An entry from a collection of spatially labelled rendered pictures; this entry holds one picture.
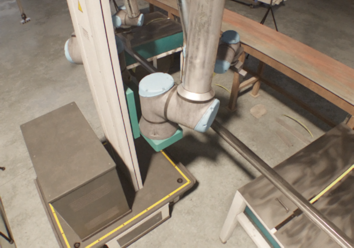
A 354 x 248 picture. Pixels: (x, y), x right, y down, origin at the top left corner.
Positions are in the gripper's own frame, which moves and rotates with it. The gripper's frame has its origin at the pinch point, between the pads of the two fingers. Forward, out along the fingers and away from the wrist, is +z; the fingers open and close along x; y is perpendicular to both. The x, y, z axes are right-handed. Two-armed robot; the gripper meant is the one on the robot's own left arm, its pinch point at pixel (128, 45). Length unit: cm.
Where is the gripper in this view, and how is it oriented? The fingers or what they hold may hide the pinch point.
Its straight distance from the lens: 214.8
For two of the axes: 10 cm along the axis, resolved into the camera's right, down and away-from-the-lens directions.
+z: 0.0, 7.2, 7.0
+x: -5.8, -5.7, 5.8
